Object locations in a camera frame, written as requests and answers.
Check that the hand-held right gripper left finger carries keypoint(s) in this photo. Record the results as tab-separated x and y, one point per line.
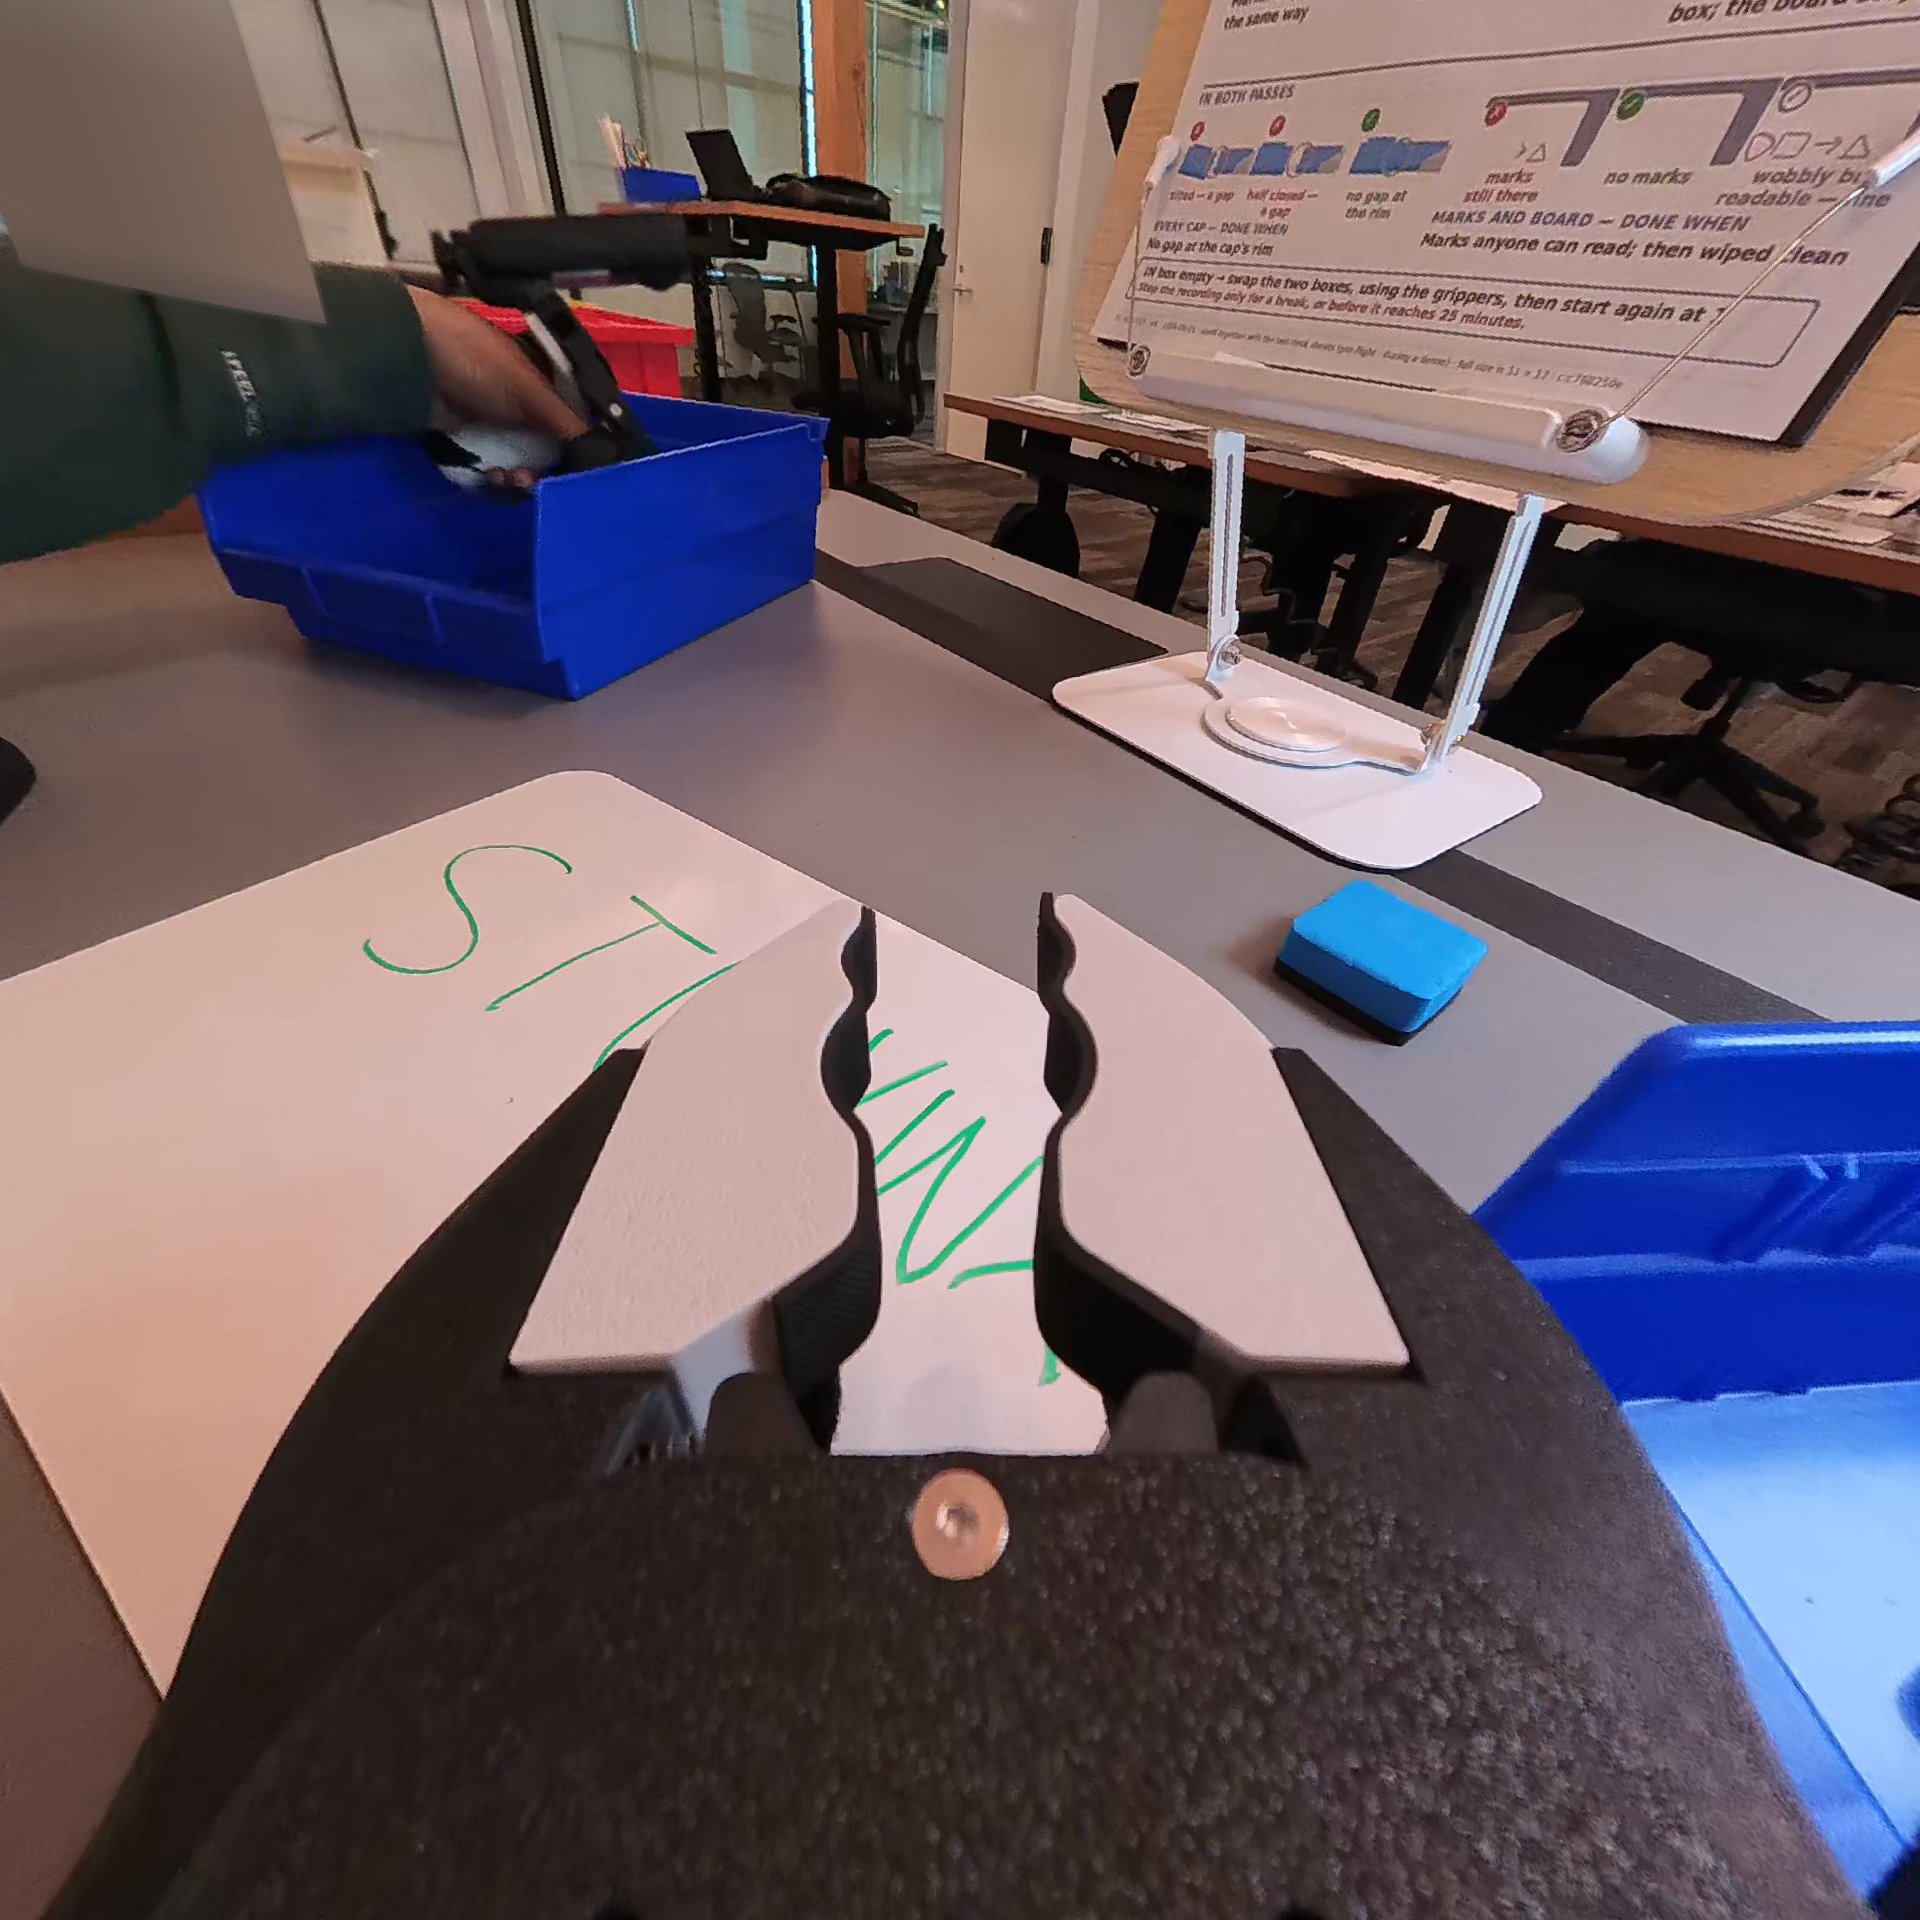
692	1186

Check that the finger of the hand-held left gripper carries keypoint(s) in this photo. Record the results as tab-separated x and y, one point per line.
510	452

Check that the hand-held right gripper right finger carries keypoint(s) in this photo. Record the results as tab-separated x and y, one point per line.
1215	1186

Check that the blue plastic bin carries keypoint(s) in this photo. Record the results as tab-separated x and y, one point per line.
599	601
1725	1201

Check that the small white whiteboard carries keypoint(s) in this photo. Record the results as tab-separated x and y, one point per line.
224	1126

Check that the person's left forearm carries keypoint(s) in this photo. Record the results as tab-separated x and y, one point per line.
196	405

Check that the blue whiteboard eraser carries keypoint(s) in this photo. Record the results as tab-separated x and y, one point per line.
1382	954

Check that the person's left hand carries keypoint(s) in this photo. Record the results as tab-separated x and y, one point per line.
481	377

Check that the red plastic bin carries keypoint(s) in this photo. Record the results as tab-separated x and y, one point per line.
645	346

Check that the small blue bin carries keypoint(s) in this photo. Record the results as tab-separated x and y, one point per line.
662	186

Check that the wooden standing desk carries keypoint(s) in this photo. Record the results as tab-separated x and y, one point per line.
781	226

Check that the black laptop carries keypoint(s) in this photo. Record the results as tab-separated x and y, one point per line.
717	163

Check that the black bag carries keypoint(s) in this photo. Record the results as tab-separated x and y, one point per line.
825	193

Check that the black office chair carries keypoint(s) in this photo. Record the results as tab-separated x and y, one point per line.
892	346

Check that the wooden pillar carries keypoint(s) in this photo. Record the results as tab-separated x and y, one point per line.
840	107

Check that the wooden desk black legs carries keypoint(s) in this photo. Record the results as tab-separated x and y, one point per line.
1044	414

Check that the white door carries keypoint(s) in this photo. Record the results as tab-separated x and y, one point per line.
1036	195

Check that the printed instruction sheet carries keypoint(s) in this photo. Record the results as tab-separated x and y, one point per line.
1500	226

